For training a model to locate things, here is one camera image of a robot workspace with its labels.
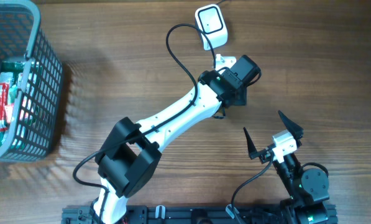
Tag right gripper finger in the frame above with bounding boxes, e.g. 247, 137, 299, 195
278, 110, 304, 140
243, 127, 259, 159

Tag green 3M gloves packet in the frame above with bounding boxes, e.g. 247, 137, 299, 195
0, 62, 25, 147

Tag red Nescafe coffee sachet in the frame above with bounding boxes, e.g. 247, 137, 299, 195
0, 82, 9, 122

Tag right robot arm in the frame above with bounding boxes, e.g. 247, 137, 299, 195
243, 111, 330, 223

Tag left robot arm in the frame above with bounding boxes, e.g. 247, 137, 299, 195
92, 55, 261, 223

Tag white barcode scanner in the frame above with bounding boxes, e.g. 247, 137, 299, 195
195, 4, 228, 49

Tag grey plastic mesh basket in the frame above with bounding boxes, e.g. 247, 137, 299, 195
0, 1, 63, 162

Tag left camera black cable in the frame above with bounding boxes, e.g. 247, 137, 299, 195
72, 23, 217, 224

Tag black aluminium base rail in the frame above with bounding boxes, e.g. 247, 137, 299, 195
61, 203, 338, 224

